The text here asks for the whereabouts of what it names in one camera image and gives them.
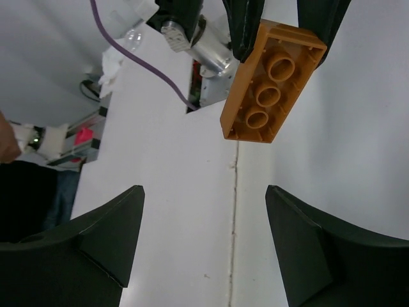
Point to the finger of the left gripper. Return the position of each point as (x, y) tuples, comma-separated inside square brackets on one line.
[(323, 18), (243, 19)]

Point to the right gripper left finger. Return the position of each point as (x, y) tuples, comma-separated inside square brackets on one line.
[(84, 262)]

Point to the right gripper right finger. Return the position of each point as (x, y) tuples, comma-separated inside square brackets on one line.
[(326, 261)]

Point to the brown lego brick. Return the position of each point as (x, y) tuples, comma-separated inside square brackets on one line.
[(267, 85)]

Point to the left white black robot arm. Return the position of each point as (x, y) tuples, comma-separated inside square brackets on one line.
[(184, 16)]

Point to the person's hand at edge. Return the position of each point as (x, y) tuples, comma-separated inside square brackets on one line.
[(9, 149)]

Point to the pink object in background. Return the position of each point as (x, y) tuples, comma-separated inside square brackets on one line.
[(81, 137)]

